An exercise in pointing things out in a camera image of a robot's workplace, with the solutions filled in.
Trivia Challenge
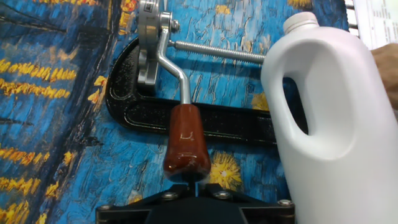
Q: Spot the black cast clamp frame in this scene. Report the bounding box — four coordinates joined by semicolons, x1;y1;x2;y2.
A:
104;37;277;147

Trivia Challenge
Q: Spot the silver threaded rod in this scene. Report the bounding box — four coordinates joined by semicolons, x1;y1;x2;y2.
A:
167;20;267;65

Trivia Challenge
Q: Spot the silver ratchet clamp head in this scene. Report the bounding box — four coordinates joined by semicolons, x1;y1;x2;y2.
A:
136;0;161;94

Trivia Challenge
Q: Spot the starry night painted tablecloth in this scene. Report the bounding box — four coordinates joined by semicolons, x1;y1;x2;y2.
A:
0;0;349;224

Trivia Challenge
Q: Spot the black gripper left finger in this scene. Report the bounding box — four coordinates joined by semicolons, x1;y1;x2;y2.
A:
95;182;197;224

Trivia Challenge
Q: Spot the white plastic jug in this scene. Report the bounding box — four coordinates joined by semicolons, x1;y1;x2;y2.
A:
260;11;398;224

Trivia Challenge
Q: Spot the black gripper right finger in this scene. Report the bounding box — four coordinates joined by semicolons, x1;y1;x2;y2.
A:
196;182;295;224

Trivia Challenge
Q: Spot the person bare hand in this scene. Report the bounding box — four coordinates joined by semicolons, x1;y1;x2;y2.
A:
370;42;398;110

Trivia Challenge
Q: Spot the printed white paper sheet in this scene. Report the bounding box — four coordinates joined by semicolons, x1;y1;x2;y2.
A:
353;0;398;50

